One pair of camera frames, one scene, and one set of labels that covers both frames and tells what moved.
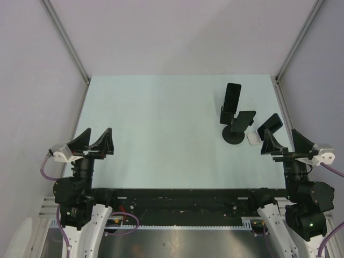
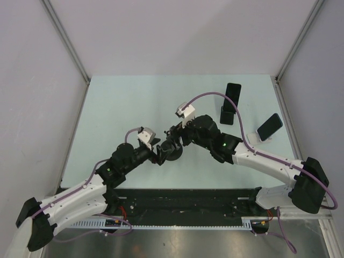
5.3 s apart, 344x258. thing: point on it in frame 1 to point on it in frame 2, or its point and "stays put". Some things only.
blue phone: [274, 123] stays put
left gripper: [104, 145] to [159, 158]
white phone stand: [254, 138] stays put
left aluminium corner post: [65, 38] stays put
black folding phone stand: [226, 117] stays put
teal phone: [232, 94] stays put
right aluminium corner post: [314, 12] stays put
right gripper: [302, 145] to [176, 132]
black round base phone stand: [234, 137] to [174, 154]
